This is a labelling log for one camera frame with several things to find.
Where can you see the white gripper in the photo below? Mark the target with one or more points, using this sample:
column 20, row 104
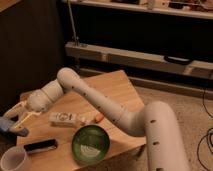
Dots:
column 37, row 101

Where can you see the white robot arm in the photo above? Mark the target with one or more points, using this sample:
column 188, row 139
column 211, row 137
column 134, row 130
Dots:
column 156, row 121

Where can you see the white ceramic cup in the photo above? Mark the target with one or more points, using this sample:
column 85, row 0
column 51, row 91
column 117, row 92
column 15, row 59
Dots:
column 15, row 159

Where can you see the green ceramic bowl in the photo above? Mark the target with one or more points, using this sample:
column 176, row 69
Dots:
column 90, row 144

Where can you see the black rectangular block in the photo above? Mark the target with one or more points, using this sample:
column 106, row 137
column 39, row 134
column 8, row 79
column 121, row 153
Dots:
column 41, row 146

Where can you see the orange toy carrot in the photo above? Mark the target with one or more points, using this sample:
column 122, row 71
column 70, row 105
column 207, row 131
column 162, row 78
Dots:
column 99, row 117

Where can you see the wooden shelf beam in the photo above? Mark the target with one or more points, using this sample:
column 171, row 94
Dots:
column 136, row 59

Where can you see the metal stand pole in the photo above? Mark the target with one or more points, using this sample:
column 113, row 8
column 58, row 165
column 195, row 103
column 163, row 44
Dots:
column 75, row 37

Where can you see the upper wooden shelf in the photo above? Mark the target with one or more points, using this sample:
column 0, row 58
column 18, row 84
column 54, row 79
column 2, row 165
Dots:
column 142, row 8

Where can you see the black handle on beam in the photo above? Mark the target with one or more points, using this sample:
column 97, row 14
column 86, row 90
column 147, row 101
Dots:
column 175, row 60

